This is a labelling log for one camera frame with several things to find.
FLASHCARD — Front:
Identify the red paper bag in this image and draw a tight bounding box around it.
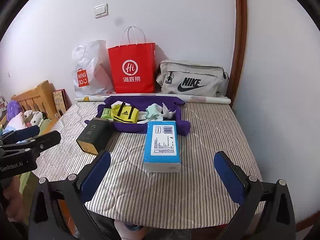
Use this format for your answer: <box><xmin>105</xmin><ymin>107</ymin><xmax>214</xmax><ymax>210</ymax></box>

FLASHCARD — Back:
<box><xmin>108</xmin><ymin>25</ymin><xmax>156</xmax><ymax>94</ymax></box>

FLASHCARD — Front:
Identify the purple plush toy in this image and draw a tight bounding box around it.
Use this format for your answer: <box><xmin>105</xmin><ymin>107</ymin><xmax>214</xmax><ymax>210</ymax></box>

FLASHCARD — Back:
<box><xmin>6</xmin><ymin>100</ymin><xmax>23</xmax><ymax>122</ymax></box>

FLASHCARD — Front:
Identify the patterned book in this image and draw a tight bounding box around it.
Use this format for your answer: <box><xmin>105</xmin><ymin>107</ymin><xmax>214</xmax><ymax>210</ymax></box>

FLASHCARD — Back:
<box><xmin>52</xmin><ymin>89</ymin><xmax>68</xmax><ymax>113</ymax></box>

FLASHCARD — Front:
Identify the person's left hand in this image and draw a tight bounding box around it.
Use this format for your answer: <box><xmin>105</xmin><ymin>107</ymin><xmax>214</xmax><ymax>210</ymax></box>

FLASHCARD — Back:
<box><xmin>2</xmin><ymin>176</ymin><xmax>22</xmax><ymax>222</ymax></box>

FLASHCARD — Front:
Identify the white paper roll pink print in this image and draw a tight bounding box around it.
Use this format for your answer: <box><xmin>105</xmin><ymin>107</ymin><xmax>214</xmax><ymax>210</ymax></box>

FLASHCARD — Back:
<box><xmin>140</xmin><ymin>93</ymin><xmax>230</xmax><ymax>105</ymax></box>

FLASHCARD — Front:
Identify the wooden headboard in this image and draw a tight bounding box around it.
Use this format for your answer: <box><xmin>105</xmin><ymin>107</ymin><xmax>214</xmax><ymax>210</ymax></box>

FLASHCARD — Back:
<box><xmin>11</xmin><ymin>80</ymin><xmax>58</xmax><ymax>125</ymax></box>

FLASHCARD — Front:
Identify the white light switch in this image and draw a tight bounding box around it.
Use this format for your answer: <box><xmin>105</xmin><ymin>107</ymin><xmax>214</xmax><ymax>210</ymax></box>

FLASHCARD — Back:
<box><xmin>94</xmin><ymin>3</ymin><xmax>109</xmax><ymax>19</ymax></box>

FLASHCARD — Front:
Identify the blue tissue pack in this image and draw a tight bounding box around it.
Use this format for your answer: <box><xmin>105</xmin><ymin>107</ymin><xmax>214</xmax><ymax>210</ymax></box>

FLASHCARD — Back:
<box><xmin>143</xmin><ymin>121</ymin><xmax>182</xmax><ymax>173</ymax></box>

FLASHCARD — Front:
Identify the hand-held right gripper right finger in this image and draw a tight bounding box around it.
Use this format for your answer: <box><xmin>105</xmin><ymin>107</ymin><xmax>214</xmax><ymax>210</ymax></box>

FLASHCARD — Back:
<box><xmin>214</xmin><ymin>151</ymin><xmax>297</xmax><ymax>240</ymax></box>

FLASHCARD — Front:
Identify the small yellow bag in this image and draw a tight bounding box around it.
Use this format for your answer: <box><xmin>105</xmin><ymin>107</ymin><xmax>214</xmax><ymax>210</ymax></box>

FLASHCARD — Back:
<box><xmin>111</xmin><ymin>103</ymin><xmax>139</xmax><ymax>124</ymax></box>

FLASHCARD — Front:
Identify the grey waist bag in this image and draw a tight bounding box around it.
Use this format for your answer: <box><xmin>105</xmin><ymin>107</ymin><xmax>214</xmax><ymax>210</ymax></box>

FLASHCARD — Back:
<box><xmin>156</xmin><ymin>59</ymin><xmax>230</xmax><ymax>97</ymax></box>

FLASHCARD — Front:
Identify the purple towel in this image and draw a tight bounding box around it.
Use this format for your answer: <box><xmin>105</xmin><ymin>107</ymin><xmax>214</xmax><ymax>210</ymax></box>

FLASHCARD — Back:
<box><xmin>84</xmin><ymin>95</ymin><xmax>191</xmax><ymax>137</ymax></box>

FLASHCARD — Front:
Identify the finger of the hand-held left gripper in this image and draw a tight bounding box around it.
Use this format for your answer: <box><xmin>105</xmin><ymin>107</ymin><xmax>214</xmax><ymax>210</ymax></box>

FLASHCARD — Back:
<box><xmin>29</xmin><ymin>131</ymin><xmax>62</xmax><ymax>155</ymax></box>
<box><xmin>0</xmin><ymin>125</ymin><xmax>40</xmax><ymax>145</ymax></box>

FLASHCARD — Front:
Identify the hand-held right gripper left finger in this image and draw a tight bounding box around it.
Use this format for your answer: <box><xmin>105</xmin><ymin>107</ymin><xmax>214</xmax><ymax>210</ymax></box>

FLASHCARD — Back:
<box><xmin>29</xmin><ymin>150</ymin><xmax>112</xmax><ymax>240</ymax></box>

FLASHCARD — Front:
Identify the white spotted plush toy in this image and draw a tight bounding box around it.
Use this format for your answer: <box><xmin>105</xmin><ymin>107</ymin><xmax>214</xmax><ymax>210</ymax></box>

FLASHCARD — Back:
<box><xmin>22</xmin><ymin>110</ymin><xmax>44</xmax><ymax>128</ymax></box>

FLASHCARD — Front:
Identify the mint green white glove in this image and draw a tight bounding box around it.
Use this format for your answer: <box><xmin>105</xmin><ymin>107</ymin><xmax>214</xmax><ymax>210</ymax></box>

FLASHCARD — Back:
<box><xmin>160</xmin><ymin>102</ymin><xmax>177</xmax><ymax>119</ymax></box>
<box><xmin>145</xmin><ymin>104</ymin><xmax>164</xmax><ymax>120</ymax></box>

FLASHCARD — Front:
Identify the dark green tin box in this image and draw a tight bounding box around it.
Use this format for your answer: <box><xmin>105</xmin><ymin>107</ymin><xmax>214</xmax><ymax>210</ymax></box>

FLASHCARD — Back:
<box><xmin>76</xmin><ymin>117</ymin><xmax>112</xmax><ymax>155</ymax></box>

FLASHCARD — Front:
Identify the green bed sheet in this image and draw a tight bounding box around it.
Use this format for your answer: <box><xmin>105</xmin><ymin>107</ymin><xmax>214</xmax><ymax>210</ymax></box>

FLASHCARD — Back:
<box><xmin>19</xmin><ymin>119</ymin><xmax>58</xmax><ymax>195</ymax></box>

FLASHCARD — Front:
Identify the white paper roll yellow print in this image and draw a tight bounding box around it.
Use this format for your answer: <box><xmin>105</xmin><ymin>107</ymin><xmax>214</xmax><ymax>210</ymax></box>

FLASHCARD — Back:
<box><xmin>75</xmin><ymin>93</ymin><xmax>160</xmax><ymax>102</ymax></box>

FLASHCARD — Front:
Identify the white plastic shopping bag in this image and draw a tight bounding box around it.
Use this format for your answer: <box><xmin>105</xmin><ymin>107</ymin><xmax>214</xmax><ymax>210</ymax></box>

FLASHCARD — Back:
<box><xmin>72</xmin><ymin>40</ymin><xmax>115</xmax><ymax>98</ymax></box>

